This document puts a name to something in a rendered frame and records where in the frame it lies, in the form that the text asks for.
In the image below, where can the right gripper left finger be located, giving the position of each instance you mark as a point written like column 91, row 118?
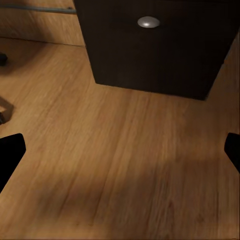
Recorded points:
column 12, row 149

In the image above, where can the cabinet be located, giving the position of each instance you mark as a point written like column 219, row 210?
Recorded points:
column 169, row 47
column 52, row 21

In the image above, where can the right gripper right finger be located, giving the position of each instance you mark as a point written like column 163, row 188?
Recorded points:
column 232, row 149

